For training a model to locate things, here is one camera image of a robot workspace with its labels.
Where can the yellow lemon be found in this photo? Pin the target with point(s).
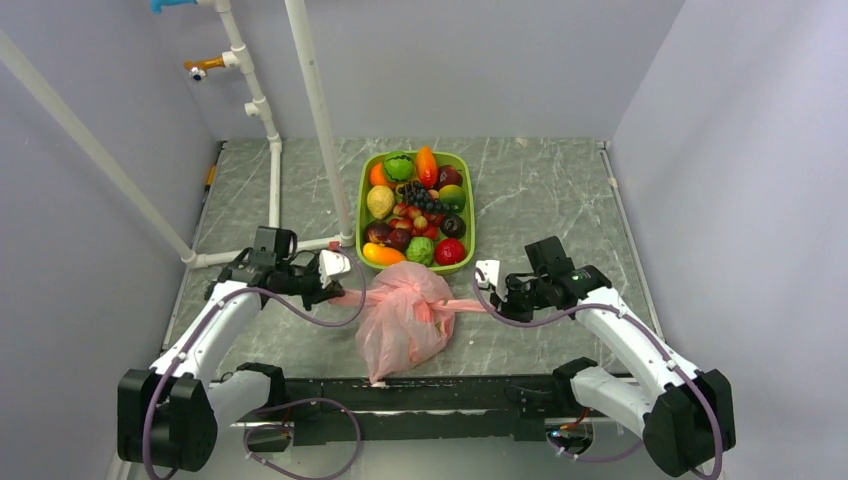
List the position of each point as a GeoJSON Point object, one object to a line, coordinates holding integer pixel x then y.
{"type": "Point", "coordinates": [380, 201]}

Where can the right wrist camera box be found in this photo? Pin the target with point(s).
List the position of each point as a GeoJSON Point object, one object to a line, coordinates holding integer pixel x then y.
{"type": "Point", "coordinates": [487, 274]}

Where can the blue pipe fitting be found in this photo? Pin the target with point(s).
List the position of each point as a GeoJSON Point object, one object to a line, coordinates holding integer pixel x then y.
{"type": "Point", "coordinates": [157, 6]}

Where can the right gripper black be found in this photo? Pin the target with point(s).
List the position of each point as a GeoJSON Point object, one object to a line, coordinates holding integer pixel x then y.
{"type": "Point", "coordinates": [508, 307]}

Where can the orange handled tool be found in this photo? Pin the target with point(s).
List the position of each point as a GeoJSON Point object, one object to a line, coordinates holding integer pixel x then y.
{"type": "Point", "coordinates": [209, 180]}

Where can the dark purple plum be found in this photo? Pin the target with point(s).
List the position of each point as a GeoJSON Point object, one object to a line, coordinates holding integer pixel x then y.
{"type": "Point", "coordinates": [383, 234]}

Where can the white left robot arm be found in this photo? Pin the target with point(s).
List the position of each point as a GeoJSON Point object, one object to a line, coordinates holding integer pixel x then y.
{"type": "Point", "coordinates": [169, 415]}

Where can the dark mangosteen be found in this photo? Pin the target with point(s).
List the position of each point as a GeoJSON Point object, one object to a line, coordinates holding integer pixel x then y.
{"type": "Point", "coordinates": [453, 226]}

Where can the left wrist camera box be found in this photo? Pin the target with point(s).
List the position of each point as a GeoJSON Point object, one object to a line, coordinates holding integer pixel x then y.
{"type": "Point", "coordinates": [333, 263]}

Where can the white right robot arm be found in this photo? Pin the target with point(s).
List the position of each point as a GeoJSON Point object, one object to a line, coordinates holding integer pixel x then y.
{"type": "Point", "coordinates": [682, 414]}

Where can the orange pipe valve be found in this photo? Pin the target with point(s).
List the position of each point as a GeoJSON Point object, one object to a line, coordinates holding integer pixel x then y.
{"type": "Point", "coordinates": [198, 70]}

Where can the green plastic fruit tray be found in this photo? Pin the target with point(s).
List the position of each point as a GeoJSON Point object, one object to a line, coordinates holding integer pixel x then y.
{"type": "Point", "coordinates": [466, 211]}

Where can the white pvc pipe frame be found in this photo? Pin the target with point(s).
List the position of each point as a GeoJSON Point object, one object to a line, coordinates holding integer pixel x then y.
{"type": "Point", "coordinates": [238, 57]}

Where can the dark grape bunch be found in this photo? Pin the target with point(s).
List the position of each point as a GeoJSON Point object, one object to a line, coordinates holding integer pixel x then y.
{"type": "Point", "coordinates": [428, 201]}

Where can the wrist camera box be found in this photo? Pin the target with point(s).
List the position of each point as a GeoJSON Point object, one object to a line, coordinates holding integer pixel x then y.
{"type": "Point", "coordinates": [333, 263]}
{"type": "Point", "coordinates": [487, 274]}

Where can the dark red apple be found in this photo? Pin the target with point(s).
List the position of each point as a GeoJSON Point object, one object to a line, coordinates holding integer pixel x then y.
{"type": "Point", "coordinates": [448, 175]}

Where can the yellow orange mango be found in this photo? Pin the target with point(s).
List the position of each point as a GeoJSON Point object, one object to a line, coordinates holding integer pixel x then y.
{"type": "Point", "coordinates": [382, 255]}

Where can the green yellow mango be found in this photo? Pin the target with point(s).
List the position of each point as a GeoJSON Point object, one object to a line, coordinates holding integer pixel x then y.
{"type": "Point", "coordinates": [454, 197]}

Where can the pink plastic bag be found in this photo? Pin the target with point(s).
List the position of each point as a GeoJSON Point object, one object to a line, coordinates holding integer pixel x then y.
{"type": "Point", "coordinates": [408, 317]}

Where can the light green sugar apple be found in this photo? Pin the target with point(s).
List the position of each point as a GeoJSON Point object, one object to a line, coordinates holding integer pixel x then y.
{"type": "Point", "coordinates": [421, 250]}

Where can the orange tangerine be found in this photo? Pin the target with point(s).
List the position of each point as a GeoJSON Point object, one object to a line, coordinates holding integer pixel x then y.
{"type": "Point", "coordinates": [377, 177]}

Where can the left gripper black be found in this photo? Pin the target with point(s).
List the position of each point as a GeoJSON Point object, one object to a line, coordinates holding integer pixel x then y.
{"type": "Point", "coordinates": [318, 293]}

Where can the small red apple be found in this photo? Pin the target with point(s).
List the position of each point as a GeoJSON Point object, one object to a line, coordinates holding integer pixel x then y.
{"type": "Point", "coordinates": [449, 251]}

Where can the orange papaya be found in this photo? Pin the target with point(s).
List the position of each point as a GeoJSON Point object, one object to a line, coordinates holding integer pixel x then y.
{"type": "Point", "coordinates": [426, 167]}

